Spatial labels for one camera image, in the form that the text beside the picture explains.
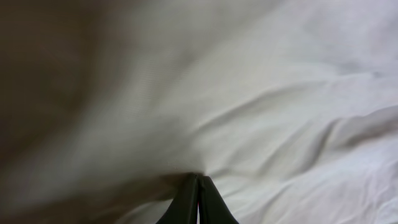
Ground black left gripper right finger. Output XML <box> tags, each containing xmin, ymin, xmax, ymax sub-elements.
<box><xmin>198</xmin><ymin>176</ymin><xmax>239</xmax><ymax>224</ymax></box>

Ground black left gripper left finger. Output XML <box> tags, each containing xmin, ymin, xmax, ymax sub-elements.
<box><xmin>156</xmin><ymin>174</ymin><xmax>199</xmax><ymax>224</ymax></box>

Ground beige khaki shorts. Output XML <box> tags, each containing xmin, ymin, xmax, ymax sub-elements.
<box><xmin>1</xmin><ymin>1</ymin><xmax>397</xmax><ymax>223</ymax></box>

